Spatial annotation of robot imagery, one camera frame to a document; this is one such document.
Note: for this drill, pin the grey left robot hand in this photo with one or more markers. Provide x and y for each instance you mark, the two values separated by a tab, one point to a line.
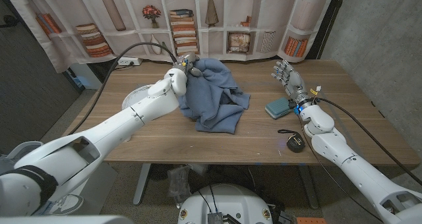
188	64

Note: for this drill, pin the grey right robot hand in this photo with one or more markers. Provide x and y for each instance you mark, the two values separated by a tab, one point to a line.
291	82

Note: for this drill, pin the blue hoodie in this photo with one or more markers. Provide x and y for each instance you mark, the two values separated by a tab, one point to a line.
214	99

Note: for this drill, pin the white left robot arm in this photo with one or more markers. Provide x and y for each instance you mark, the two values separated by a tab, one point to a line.
108	131

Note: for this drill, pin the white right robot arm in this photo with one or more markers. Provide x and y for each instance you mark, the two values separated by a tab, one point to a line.
356	171

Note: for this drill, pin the teal soap box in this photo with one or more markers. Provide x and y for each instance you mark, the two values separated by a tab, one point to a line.
277	108

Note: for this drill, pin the white gold-rimmed paper plate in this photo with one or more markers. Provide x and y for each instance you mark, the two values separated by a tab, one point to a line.
132	100

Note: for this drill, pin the orange box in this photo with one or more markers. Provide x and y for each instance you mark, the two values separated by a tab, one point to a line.
310	221

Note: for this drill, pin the printed bookshelf backdrop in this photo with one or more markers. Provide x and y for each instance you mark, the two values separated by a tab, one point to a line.
247	43

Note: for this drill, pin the white power strip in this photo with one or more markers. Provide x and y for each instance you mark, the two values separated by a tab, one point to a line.
128	61

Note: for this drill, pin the black tape measure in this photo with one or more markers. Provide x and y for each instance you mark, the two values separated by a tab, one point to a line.
295	143

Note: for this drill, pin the black backdrop stand pole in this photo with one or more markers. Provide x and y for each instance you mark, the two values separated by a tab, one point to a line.
329	19

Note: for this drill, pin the grey table leg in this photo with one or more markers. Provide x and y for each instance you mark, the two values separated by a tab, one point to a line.
309	187
141	184

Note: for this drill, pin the clear plastic bag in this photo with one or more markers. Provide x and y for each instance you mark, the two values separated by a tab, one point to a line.
178	184

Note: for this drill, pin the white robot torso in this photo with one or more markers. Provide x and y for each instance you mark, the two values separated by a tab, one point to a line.
227	201

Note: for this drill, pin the grey white sneaker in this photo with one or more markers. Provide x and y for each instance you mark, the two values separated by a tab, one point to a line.
67	204

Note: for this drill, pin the person leg in jeans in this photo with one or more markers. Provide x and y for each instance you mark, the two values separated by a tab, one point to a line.
43	210

